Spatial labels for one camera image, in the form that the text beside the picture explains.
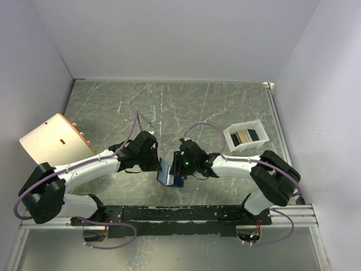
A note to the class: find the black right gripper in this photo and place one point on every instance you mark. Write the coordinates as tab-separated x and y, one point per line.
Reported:
177	169

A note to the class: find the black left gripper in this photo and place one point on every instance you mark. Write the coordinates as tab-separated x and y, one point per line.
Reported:
155	165

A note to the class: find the blue leather card holder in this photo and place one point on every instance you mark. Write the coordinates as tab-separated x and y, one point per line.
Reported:
166	179

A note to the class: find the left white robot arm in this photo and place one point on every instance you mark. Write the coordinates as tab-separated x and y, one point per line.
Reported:
47	192

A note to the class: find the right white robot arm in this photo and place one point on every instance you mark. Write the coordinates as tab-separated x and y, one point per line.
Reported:
276	180

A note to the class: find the stack of credit cards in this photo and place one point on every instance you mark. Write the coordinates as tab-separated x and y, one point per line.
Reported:
244	136

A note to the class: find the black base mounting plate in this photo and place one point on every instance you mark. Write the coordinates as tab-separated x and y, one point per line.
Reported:
185	220

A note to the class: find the beige cylindrical lamp shade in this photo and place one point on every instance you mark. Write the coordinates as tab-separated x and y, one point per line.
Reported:
57	142

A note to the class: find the white plastic bin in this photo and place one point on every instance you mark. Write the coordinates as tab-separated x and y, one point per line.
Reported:
256	125

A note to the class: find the aluminium frame rail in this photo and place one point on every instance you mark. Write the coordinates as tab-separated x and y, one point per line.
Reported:
174	238

